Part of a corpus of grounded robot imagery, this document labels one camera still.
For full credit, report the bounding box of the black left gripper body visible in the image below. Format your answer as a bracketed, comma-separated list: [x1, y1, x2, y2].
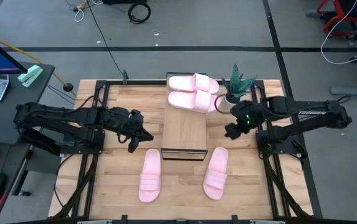
[115, 108, 145, 139]

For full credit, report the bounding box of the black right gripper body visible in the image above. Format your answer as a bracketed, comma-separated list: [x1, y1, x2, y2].
[231, 101, 265, 131]

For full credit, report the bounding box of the pink rubber slide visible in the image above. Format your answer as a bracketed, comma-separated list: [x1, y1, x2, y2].
[168, 73, 220, 94]
[202, 146, 229, 201]
[167, 90, 222, 114]
[138, 148, 163, 203]

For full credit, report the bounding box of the potted green succulent plant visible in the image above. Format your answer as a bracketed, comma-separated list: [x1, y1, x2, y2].
[221, 63, 258, 111]

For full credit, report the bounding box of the mint green stapler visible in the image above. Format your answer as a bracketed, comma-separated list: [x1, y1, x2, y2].
[17, 64, 44, 88]

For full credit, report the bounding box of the black box on floor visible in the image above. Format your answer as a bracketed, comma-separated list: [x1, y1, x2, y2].
[102, 0, 148, 5]

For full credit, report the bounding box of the dark grey desk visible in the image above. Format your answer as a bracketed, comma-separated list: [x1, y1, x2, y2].
[0, 62, 62, 223]

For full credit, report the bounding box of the red and black cart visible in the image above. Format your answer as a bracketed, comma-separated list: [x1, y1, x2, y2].
[317, 0, 357, 40]

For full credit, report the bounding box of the wooden shelf with black frame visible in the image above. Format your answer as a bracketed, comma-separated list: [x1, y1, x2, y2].
[160, 72, 209, 162]

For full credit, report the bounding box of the black aluminium table frame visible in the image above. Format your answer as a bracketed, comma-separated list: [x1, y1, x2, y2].
[53, 79, 315, 224]

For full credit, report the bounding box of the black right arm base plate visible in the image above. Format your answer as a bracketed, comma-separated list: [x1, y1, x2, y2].
[257, 130, 307, 156]

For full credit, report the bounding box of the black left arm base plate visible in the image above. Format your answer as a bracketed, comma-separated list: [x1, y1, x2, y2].
[59, 143, 104, 156]

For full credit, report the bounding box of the long black floor cable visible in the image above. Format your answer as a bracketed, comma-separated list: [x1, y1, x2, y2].
[85, 0, 128, 78]

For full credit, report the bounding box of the coiled black cable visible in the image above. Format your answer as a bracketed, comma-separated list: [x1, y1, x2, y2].
[127, 2, 152, 25]

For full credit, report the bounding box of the long white cable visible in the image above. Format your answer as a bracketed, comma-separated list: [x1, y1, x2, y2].
[320, 0, 357, 65]

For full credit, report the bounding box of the short white cable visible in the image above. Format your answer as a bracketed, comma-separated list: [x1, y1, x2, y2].
[74, 7, 85, 23]

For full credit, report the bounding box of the yellow cable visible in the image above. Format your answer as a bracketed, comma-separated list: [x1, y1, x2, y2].
[0, 29, 70, 88]

